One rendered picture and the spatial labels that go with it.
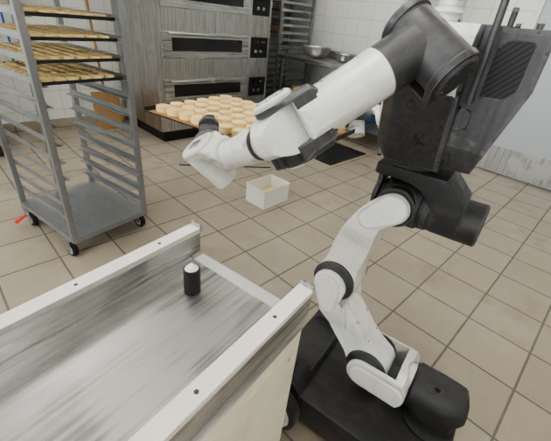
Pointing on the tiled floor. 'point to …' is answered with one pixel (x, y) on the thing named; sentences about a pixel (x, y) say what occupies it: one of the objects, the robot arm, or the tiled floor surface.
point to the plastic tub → (267, 191)
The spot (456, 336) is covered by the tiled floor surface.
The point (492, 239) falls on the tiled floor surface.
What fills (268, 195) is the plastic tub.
